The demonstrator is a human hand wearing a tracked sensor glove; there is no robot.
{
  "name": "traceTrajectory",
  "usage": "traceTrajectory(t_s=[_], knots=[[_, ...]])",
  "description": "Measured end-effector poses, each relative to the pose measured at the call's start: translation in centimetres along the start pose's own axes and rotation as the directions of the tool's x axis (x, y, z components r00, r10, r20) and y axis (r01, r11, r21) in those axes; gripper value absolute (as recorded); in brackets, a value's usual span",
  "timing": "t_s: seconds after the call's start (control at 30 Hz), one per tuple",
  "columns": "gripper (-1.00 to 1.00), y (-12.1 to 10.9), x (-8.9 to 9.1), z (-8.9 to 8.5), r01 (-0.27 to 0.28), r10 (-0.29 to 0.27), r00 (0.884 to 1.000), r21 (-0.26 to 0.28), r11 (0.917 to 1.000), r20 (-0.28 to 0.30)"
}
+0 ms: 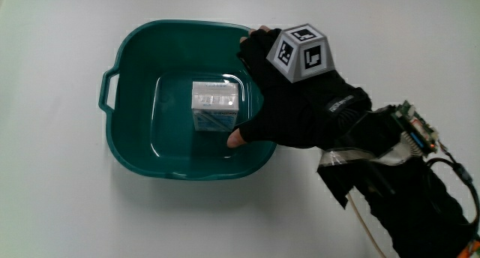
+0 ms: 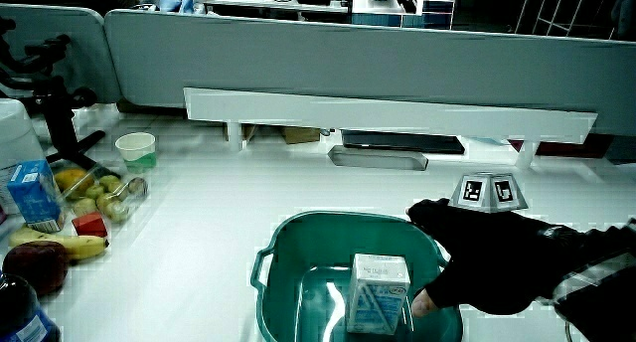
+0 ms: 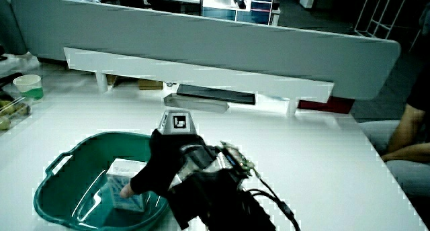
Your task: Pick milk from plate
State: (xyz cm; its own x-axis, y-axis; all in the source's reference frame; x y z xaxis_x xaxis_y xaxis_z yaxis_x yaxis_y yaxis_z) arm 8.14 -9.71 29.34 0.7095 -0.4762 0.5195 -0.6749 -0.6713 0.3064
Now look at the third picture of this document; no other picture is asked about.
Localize grey divider panel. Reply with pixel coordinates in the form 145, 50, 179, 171
11, 0, 402, 101

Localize printed box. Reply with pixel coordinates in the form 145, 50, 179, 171
201, 0, 280, 26

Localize teal plastic plate basin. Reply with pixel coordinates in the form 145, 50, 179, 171
32, 131, 171, 231

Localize white green paper cup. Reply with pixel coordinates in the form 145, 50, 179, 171
12, 74, 44, 101

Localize clear box of fruit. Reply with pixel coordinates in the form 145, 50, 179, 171
0, 96, 33, 131

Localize brown cardboard box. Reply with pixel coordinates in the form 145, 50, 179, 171
137, 79, 165, 91

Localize grey shallow tray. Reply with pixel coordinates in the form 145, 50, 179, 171
163, 93, 230, 114

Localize white blue milk carton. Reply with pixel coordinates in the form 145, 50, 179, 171
105, 158, 148, 214

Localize dark red box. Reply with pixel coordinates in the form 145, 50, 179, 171
297, 96, 356, 114

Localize black keyboard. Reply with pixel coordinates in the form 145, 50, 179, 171
176, 84, 256, 106

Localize white shelf riser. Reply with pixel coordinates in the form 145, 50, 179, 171
63, 46, 335, 118

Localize white wire rack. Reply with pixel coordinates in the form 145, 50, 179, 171
354, 0, 411, 40

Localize grey chair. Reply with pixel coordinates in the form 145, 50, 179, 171
0, 0, 28, 56

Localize person's right hand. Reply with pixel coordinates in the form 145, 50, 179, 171
120, 109, 208, 199

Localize black glove cable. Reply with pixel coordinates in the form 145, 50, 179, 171
247, 177, 302, 231

